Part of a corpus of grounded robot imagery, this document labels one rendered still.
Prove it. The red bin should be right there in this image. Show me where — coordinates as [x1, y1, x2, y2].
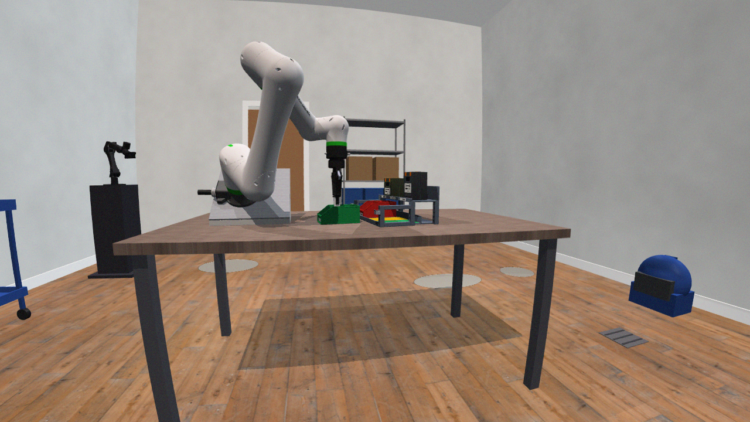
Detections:
[360, 200, 396, 218]

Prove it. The green bin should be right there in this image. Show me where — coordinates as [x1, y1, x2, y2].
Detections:
[317, 204, 360, 224]

